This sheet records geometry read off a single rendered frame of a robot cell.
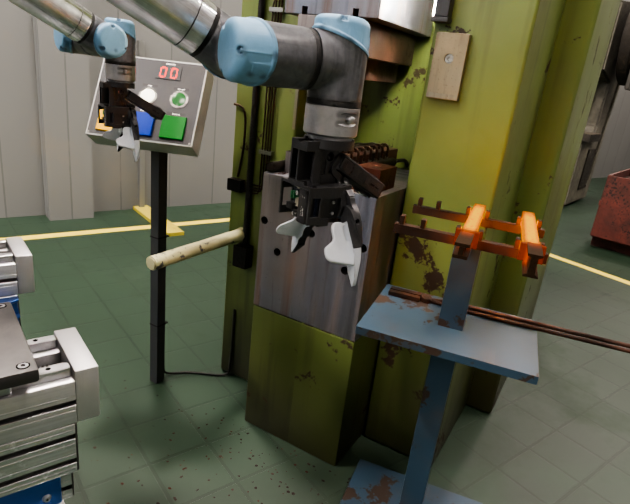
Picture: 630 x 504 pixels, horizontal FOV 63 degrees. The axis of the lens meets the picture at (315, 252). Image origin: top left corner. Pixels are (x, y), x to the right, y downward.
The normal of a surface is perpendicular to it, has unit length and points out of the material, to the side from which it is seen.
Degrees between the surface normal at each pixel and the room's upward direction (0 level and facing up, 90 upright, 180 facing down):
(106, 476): 0
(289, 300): 90
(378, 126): 90
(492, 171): 90
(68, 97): 90
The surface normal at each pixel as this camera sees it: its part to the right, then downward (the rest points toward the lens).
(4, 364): 0.11, -0.94
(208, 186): 0.60, 0.33
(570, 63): -0.51, 0.23
